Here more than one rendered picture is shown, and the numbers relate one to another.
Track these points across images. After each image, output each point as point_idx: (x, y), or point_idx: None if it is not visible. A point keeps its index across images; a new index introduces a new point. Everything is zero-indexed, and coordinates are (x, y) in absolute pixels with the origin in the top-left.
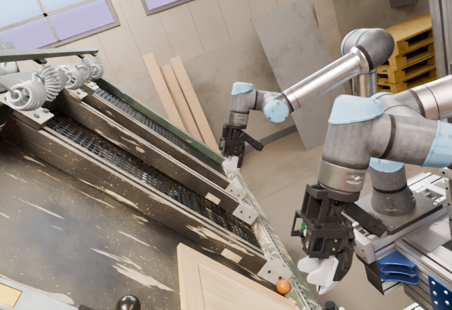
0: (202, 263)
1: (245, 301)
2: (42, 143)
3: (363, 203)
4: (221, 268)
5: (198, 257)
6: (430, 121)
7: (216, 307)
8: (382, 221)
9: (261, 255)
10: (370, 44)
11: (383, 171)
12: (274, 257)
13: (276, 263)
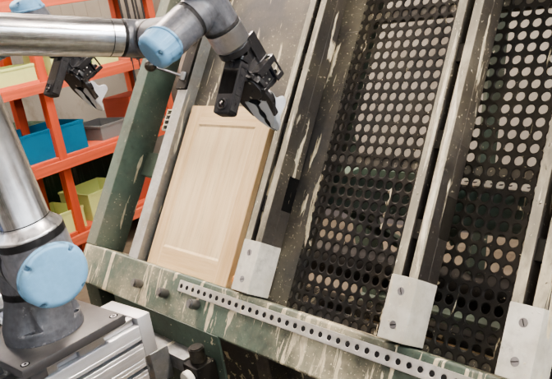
0: (254, 133)
1: (223, 184)
2: None
3: (98, 318)
4: (253, 163)
5: (260, 129)
6: None
7: (218, 140)
8: (44, 90)
9: (251, 228)
10: None
11: None
12: (253, 264)
13: (242, 258)
